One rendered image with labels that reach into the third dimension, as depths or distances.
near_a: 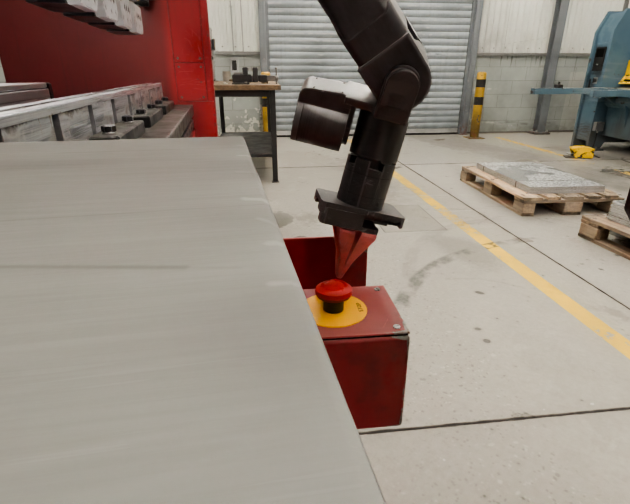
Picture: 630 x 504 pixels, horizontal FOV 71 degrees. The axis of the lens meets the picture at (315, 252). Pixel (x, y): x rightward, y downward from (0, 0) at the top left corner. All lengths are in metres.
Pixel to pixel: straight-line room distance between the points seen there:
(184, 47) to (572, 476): 2.10
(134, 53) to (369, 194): 1.81
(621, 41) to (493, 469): 6.48
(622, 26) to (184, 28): 6.06
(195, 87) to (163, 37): 0.23
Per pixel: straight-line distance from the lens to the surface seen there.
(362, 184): 0.50
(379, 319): 0.46
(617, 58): 7.36
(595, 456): 1.60
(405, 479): 1.35
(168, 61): 2.20
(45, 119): 0.77
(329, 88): 0.50
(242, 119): 7.59
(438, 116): 8.14
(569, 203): 3.85
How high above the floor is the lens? 1.02
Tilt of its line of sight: 22 degrees down
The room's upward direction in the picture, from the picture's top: straight up
